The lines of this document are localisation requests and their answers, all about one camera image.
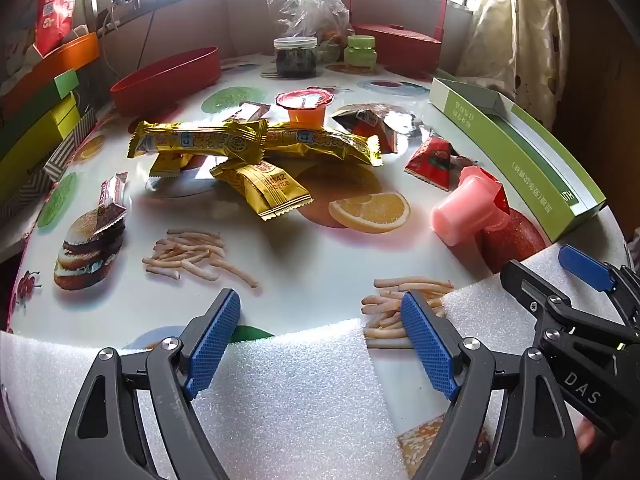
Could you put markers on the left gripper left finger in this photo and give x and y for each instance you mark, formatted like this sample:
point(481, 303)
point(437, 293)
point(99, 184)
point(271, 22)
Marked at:
point(105, 438)

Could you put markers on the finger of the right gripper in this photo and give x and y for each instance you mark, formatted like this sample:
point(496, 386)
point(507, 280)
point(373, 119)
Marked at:
point(621, 285)
point(553, 309)

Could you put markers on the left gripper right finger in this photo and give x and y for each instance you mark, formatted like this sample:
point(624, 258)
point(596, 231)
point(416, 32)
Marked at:
point(534, 438)

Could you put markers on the pink jelly cup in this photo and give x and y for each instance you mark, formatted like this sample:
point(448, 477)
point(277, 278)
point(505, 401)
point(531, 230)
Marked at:
point(479, 202)

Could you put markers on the red black snack packet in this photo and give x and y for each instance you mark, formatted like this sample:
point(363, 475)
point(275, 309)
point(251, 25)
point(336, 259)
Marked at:
point(368, 119)
point(431, 162)

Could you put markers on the white sesame nougat packet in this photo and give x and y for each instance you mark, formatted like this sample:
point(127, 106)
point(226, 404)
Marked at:
point(111, 207)

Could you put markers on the long gold snack bar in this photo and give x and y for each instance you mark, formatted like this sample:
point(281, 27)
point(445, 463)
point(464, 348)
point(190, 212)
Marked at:
point(242, 140)
point(293, 140)

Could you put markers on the yellow peanut candy packet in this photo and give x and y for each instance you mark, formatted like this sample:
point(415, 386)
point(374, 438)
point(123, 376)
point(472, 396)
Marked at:
point(269, 190)

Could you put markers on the orange jelly cup red lid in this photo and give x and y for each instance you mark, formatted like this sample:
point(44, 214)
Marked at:
point(306, 107)

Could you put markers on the person right hand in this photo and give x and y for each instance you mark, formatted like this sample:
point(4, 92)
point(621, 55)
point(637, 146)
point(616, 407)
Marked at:
point(589, 438)

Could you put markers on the green white gift box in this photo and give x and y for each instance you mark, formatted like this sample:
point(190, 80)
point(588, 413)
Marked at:
point(556, 188)

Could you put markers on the white foam sheet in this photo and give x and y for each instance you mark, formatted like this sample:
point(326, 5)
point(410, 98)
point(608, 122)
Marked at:
point(300, 396)

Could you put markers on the floral cream curtain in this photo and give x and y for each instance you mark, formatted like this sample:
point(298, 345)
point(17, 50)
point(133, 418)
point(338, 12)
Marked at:
point(520, 48)

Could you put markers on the green lidded jar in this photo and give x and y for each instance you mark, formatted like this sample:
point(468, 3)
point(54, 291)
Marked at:
point(360, 52)

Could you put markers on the green yellow stacked boxes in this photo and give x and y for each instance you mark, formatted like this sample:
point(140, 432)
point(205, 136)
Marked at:
point(30, 136)

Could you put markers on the dark jar white lid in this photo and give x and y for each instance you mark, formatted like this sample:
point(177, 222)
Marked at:
point(295, 57)

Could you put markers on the small brown candy packet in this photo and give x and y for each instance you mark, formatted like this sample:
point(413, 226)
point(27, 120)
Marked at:
point(249, 112)

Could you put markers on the red oval tray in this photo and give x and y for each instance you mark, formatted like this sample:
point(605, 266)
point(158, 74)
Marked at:
point(166, 81)

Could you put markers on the orange box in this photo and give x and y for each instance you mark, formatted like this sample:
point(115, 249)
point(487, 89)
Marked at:
point(71, 56)

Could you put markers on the clear plastic bag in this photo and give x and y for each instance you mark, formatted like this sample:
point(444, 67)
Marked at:
point(327, 20)

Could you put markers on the red snack bag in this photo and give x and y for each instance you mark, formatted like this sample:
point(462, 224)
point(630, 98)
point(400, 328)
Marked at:
point(54, 22)

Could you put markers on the red basket with handle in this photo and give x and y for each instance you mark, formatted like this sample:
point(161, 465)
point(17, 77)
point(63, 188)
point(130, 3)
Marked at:
point(402, 51)

